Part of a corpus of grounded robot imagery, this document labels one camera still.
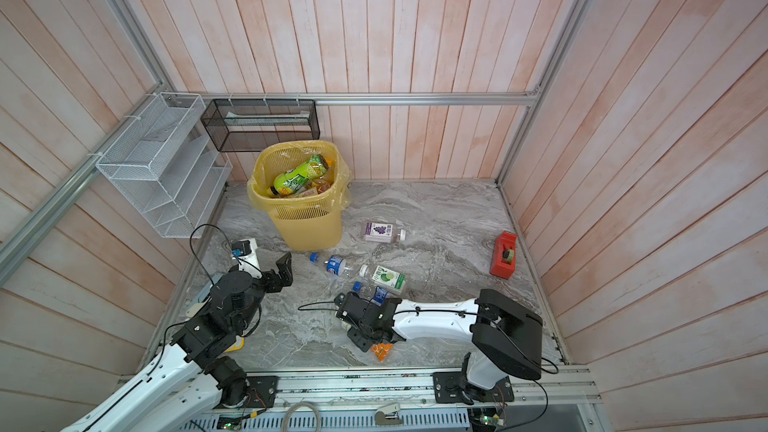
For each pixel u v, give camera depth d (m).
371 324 0.62
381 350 0.75
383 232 1.01
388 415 0.69
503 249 0.94
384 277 0.90
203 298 0.86
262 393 0.73
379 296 0.86
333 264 0.91
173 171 0.79
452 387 0.73
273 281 0.66
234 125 1.04
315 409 0.70
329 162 0.92
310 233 0.90
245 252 0.62
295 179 0.87
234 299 0.54
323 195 0.78
